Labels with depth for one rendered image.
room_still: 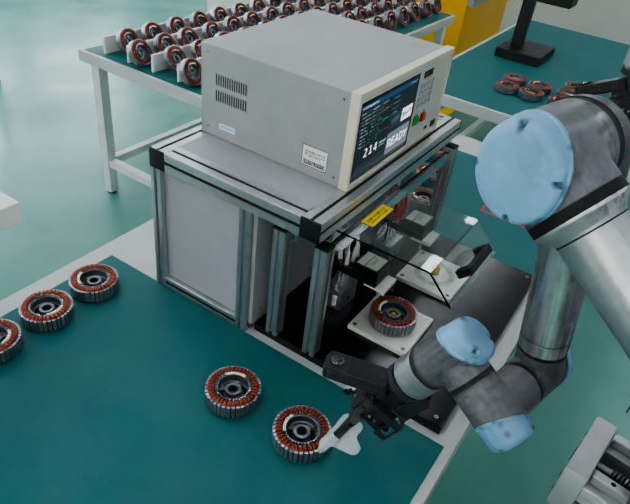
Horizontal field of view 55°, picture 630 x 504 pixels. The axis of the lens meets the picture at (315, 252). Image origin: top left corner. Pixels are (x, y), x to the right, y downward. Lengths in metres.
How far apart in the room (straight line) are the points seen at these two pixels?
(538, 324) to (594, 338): 1.99
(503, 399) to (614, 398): 1.80
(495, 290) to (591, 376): 1.17
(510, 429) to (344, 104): 0.63
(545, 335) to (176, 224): 0.83
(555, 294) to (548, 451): 1.51
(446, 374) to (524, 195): 0.34
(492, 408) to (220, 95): 0.84
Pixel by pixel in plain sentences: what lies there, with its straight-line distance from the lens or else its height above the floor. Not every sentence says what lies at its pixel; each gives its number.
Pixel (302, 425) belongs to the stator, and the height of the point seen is 0.78.
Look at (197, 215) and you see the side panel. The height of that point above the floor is 0.99.
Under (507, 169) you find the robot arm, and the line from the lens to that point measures 0.70.
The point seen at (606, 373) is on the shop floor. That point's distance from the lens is 2.79.
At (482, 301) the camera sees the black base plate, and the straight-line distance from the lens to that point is 1.59.
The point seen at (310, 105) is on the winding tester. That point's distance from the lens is 1.20.
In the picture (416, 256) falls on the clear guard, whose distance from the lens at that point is 1.16.
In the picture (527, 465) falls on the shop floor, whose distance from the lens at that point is 2.31.
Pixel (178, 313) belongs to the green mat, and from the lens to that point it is 1.45.
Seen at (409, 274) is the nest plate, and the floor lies 0.78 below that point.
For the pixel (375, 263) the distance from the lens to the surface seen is 1.36.
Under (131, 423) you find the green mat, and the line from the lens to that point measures 1.24.
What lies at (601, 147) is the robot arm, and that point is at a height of 1.46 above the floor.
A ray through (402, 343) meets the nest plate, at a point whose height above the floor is 0.78.
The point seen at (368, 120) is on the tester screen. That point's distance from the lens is 1.19.
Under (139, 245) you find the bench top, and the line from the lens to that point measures 1.67.
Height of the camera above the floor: 1.72
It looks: 36 degrees down
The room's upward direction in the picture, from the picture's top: 7 degrees clockwise
